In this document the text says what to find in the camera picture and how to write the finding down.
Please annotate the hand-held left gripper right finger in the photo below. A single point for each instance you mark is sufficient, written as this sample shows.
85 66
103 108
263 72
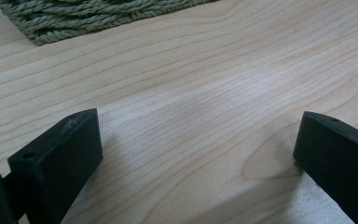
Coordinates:
338 155

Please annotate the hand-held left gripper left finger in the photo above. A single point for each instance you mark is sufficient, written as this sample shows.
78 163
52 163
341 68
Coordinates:
59 161

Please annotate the green woven basket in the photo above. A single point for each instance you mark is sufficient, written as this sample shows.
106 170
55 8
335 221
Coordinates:
74 18

